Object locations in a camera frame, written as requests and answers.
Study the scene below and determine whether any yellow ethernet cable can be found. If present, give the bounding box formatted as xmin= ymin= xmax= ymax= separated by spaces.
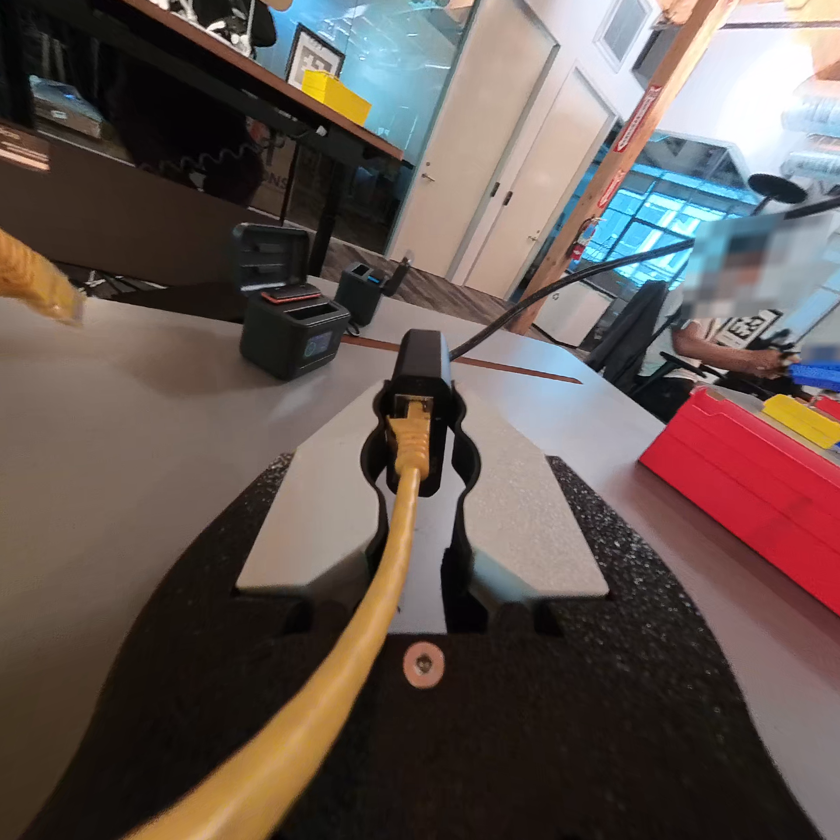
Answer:
xmin=0 ymin=226 xmax=434 ymax=840

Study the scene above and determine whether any red plastic bin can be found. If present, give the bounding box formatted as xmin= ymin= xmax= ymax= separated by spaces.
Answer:
xmin=638 ymin=386 xmax=840 ymax=618

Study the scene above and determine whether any framed black white marker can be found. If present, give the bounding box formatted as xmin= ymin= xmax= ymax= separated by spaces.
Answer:
xmin=285 ymin=23 xmax=345 ymax=93

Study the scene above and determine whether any black battery charger case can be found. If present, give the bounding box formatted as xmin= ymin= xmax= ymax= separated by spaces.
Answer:
xmin=230 ymin=223 xmax=352 ymax=382

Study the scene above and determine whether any red fire extinguisher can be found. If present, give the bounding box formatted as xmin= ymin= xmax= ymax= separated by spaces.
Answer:
xmin=570 ymin=215 xmax=601 ymax=263

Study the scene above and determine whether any white recycling bin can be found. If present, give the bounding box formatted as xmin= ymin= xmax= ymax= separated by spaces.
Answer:
xmin=532 ymin=279 xmax=614 ymax=349

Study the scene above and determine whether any brown top black frame desk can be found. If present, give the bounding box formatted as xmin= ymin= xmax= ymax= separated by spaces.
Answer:
xmin=115 ymin=0 xmax=406 ymax=277

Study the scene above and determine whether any black ethernet adapter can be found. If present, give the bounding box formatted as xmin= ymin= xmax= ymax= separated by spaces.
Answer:
xmin=384 ymin=329 xmax=468 ymax=498

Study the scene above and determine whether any black ethernet cable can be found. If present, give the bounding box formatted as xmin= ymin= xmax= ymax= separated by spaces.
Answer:
xmin=448 ymin=238 xmax=697 ymax=363

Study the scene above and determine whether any small black charger box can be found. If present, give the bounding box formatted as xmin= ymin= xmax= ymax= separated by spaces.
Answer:
xmin=335 ymin=256 xmax=416 ymax=327

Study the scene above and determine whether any black pole with round disc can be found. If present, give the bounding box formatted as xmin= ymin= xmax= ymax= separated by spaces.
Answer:
xmin=748 ymin=172 xmax=809 ymax=217

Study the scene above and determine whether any black office chair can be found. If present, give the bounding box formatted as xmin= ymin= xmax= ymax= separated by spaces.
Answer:
xmin=586 ymin=281 xmax=723 ymax=421

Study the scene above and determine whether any yellow plastic bin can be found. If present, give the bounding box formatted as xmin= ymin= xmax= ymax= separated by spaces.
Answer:
xmin=761 ymin=392 xmax=840 ymax=450

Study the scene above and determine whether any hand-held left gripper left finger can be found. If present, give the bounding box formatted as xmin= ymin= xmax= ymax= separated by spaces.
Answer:
xmin=235 ymin=381 xmax=395 ymax=614

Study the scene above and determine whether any red sign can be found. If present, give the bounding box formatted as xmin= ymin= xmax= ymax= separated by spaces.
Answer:
xmin=613 ymin=85 xmax=660 ymax=155

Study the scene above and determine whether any wooden post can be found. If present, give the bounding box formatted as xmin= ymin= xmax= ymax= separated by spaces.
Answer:
xmin=508 ymin=0 xmax=739 ymax=336

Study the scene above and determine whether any beige door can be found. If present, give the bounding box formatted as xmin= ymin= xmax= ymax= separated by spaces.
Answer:
xmin=449 ymin=66 xmax=621 ymax=299
xmin=387 ymin=0 xmax=559 ymax=270

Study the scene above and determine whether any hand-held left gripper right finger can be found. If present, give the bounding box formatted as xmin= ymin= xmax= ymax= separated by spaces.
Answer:
xmin=441 ymin=384 xmax=611 ymax=618

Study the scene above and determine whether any blue plastic bin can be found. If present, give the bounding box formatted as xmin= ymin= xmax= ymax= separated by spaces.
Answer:
xmin=787 ymin=361 xmax=840 ymax=391

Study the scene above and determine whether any black white jacket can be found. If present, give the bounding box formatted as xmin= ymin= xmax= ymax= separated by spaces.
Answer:
xmin=187 ymin=0 xmax=278 ymax=50

